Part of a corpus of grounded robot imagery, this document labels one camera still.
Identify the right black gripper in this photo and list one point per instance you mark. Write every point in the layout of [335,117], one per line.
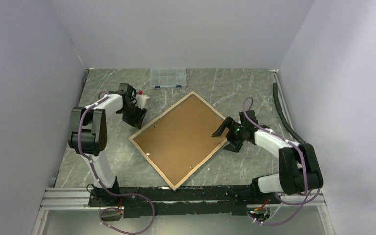
[234,145]

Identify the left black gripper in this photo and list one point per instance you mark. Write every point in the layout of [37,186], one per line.
[137,121]

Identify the wooden picture frame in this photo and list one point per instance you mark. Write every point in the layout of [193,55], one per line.
[175,186]

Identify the brown frame backing board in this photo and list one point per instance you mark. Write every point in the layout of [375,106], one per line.
[180,139]

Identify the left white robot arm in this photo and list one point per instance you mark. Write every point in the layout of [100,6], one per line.
[88,134]

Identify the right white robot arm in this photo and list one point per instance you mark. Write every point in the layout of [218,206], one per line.
[299,171]

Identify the clear plastic organizer box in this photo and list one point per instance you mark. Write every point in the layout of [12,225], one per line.
[168,77]

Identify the black mounting base bar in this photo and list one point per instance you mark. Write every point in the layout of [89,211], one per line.
[235,200]

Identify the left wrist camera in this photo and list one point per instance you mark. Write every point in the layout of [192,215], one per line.
[141,99]

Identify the aluminium rail frame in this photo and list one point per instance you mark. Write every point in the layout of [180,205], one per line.
[66,199]

